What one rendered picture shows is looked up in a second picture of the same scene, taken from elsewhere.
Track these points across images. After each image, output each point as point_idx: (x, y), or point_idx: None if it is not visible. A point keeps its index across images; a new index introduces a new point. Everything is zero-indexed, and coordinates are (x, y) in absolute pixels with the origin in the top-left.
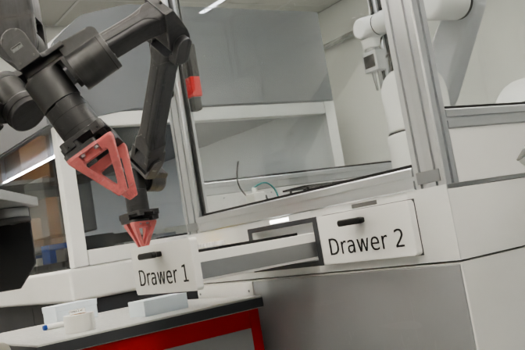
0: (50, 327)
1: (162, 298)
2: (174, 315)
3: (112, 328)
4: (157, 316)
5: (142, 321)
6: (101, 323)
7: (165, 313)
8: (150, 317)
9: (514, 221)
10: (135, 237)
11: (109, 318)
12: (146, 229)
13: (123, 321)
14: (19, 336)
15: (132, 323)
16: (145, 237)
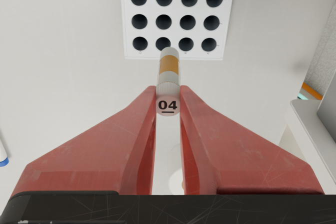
0: (5, 152)
1: None
2: (327, 19)
3: (279, 141)
4: (281, 43)
5: (298, 91)
6: (110, 95)
7: (252, 0)
8: (258, 50)
9: None
10: (150, 193)
11: (1, 37)
12: (139, 160)
13: (199, 86)
14: (10, 187)
15: (279, 104)
16: (148, 126)
